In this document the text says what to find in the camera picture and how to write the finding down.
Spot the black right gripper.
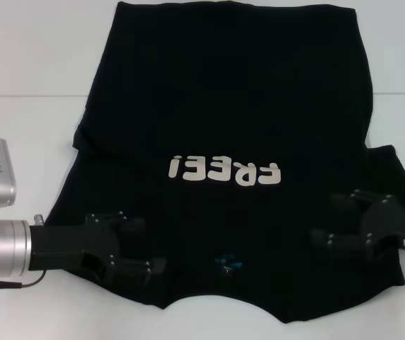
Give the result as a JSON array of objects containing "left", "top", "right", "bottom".
[{"left": 309, "top": 188, "right": 405, "bottom": 262}]

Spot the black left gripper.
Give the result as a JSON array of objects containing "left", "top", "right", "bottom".
[{"left": 28, "top": 210, "right": 169, "bottom": 285}]

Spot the black shirt with FREE print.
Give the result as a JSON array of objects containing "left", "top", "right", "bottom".
[{"left": 42, "top": 0, "right": 405, "bottom": 326}]

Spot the dark red left arm cable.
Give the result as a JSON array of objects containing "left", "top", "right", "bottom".
[{"left": 0, "top": 271, "right": 47, "bottom": 295}]

